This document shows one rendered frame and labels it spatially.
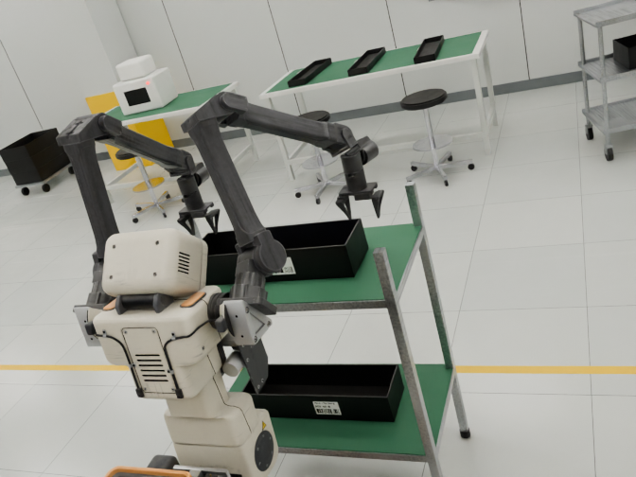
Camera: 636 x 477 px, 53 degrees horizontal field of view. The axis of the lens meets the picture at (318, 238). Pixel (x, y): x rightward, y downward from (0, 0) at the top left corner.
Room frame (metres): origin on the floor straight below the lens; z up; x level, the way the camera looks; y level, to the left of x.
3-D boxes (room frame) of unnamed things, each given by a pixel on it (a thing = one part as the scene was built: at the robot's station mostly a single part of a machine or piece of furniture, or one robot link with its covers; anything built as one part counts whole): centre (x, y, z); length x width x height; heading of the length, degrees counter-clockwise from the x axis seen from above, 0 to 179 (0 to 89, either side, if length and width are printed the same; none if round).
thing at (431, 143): (4.46, -1.02, 0.31); 0.53 x 0.50 x 0.62; 87
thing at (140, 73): (6.25, 1.17, 1.03); 0.44 x 0.37 x 0.46; 69
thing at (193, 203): (1.95, 0.35, 1.23); 0.10 x 0.07 x 0.07; 63
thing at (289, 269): (1.86, 0.15, 1.01); 0.57 x 0.17 x 0.11; 63
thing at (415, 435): (1.88, 0.15, 0.55); 0.91 x 0.46 x 1.10; 64
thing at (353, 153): (1.70, -0.16, 1.29); 0.07 x 0.06 x 0.07; 135
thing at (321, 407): (1.88, 0.15, 0.41); 0.57 x 0.17 x 0.11; 64
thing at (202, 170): (1.99, 0.33, 1.32); 0.11 x 0.09 x 0.12; 154
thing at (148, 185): (5.57, 1.32, 0.31); 0.53 x 0.50 x 0.62; 109
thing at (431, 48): (4.99, -1.26, 0.83); 0.62 x 0.16 x 0.06; 157
